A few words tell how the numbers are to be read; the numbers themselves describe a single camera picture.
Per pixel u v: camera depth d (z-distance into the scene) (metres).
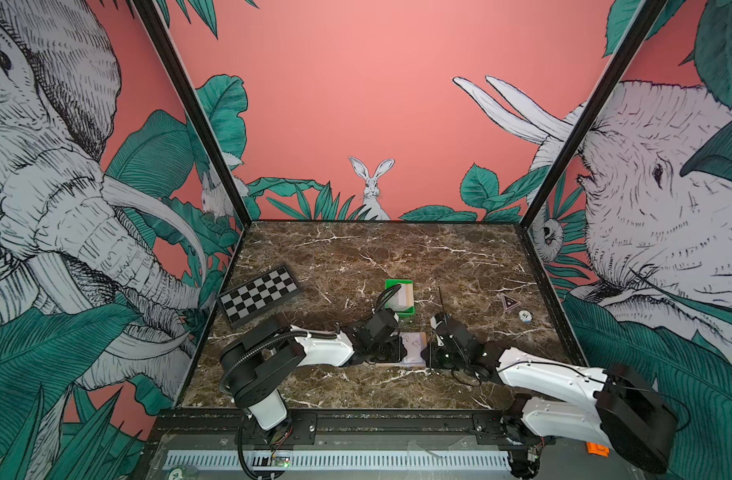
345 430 0.75
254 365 0.44
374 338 0.69
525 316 0.95
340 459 0.78
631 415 0.42
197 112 0.86
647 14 0.69
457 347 0.65
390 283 1.01
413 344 0.88
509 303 0.98
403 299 0.93
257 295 0.95
